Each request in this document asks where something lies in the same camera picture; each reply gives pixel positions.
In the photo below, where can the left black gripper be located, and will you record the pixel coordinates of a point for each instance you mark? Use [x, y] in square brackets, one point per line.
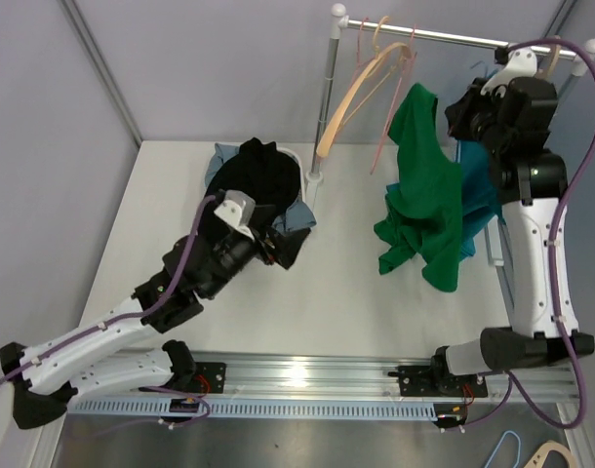
[282, 253]

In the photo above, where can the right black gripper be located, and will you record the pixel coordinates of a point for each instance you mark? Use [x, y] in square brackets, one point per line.
[460, 114]

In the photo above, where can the grey blue t shirt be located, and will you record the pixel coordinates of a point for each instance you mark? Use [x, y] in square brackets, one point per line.
[265, 174]

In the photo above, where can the light blue wire hanger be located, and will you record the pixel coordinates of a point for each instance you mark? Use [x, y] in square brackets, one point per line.
[487, 70]

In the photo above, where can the black t shirt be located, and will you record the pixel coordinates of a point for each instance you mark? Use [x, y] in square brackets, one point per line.
[271, 178]

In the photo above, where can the green t shirt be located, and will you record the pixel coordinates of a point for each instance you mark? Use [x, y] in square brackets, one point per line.
[415, 120]

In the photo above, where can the pink wire hanger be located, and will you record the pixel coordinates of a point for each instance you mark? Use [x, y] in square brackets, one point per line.
[400, 69]
[359, 61]

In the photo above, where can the beige wooden hanger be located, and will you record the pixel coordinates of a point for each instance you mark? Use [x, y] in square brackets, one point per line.
[549, 63]
[363, 86]

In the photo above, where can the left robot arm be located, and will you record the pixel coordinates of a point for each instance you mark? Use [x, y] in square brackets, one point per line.
[47, 379]

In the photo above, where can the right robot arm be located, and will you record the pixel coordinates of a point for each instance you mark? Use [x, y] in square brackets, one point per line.
[531, 189]

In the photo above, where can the teal t shirt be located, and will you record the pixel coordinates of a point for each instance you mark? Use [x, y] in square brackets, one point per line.
[438, 206]

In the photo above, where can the blue hanger on floor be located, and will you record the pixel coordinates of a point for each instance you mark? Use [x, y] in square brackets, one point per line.
[506, 452]

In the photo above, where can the wooden hanger on floor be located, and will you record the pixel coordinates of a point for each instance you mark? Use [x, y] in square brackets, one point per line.
[543, 452]

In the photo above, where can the metal clothes rack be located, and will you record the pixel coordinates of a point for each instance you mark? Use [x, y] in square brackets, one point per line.
[340, 20]

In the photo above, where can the white plastic basket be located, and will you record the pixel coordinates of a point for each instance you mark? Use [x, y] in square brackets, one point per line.
[290, 152]

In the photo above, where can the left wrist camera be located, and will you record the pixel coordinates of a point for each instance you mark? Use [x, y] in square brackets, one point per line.
[236, 210]

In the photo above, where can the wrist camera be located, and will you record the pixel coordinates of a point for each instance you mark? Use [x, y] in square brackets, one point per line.
[236, 210]
[515, 63]

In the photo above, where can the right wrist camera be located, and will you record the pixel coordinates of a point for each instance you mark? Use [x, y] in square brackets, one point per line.
[515, 63]

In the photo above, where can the aluminium mounting rail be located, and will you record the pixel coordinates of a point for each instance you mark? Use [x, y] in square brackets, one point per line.
[302, 380]

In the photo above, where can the white slotted cable duct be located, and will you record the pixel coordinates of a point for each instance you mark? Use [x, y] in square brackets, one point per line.
[260, 408]

